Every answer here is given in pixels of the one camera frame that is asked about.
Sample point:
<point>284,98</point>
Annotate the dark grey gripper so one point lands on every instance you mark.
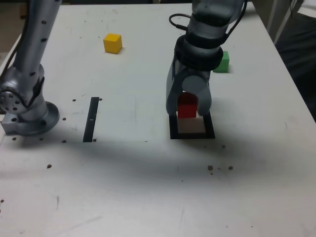
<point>197,72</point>

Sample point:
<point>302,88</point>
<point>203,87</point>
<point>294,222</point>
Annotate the red cube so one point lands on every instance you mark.
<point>186,108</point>

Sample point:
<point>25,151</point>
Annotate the green cube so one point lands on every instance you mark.
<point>223,65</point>

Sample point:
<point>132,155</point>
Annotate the yellow cube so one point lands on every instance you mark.
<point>113,44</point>

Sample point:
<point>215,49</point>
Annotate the black tape square outline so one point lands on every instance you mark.
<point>209,128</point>

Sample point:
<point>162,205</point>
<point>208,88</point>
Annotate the black tape strip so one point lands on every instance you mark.
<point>90,118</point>

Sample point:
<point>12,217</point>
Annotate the white metal frame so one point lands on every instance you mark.
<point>279,19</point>

